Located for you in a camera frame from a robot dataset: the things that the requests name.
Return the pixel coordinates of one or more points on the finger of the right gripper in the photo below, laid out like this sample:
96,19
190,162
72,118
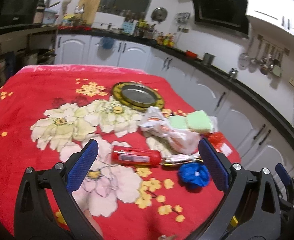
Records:
283,175

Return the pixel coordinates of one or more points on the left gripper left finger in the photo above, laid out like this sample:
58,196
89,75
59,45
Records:
33,215

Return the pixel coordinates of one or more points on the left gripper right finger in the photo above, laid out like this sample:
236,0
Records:
249,208

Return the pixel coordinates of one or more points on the white plastic bag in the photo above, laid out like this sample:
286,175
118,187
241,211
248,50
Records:
156,126

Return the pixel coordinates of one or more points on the gold foil wrapper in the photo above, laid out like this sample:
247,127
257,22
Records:
180,159

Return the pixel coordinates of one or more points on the red cylindrical bottle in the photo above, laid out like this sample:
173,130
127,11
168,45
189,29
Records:
135,156

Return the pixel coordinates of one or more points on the person's left hand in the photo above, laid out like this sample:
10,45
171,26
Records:
93,223

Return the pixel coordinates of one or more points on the blue crumpled cloth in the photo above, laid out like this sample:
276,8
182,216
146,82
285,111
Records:
194,175

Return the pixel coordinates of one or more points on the red floral blanket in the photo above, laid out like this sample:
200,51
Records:
47,114

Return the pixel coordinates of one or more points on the metal kettle on counter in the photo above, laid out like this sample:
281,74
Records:
233,73

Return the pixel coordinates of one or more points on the metal canister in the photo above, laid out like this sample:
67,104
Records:
208,59

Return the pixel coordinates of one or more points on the red bowl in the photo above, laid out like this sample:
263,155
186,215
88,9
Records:
190,54

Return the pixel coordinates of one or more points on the gold rimmed metal plate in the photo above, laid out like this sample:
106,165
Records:
137,96

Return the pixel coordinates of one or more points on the black range hood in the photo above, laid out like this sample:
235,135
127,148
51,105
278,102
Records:
228,15

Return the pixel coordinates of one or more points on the wooden cutting board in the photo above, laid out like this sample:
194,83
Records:
88,10

